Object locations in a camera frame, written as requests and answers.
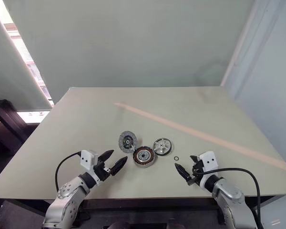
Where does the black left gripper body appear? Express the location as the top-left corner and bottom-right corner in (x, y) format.
(94, 157), (113, 182)

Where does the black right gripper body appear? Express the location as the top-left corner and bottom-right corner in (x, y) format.
(187, 159), (205, 187)

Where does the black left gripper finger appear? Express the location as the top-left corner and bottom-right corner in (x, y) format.
(111, 156), (128, 177)
(99, 149), (115, 163)

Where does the silver motor cap with circuit board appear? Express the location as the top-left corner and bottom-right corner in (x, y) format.
(118, 129), (139, 153)

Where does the motor stator with copper coils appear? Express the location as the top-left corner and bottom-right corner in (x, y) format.
(133, 146), (157, 169)

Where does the dark wooden cabinet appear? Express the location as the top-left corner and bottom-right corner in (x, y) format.
(0, 96), (38, 156)

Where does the window with buildings outside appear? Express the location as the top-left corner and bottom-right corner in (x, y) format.
(3, 22), (55, 105)

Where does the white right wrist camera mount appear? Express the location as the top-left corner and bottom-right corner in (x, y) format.
(198, 150), (219, 173)

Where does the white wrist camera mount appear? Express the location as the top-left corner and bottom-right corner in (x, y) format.
(198, 150), (219, 173)
(80, 149), (103, 187)

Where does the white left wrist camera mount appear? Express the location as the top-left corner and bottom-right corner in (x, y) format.
(80, 149), (103, 187)

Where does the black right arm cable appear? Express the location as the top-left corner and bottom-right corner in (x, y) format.
(193, 167), (265, 229)

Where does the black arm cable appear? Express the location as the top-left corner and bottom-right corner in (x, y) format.
(54, 151), (83, 193)
(193, 167), (265, 229)

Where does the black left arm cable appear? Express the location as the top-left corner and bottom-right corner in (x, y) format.
(54, 151), (83, 193)

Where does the black table frame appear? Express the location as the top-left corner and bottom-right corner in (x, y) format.
(4, 195), (284, 229)

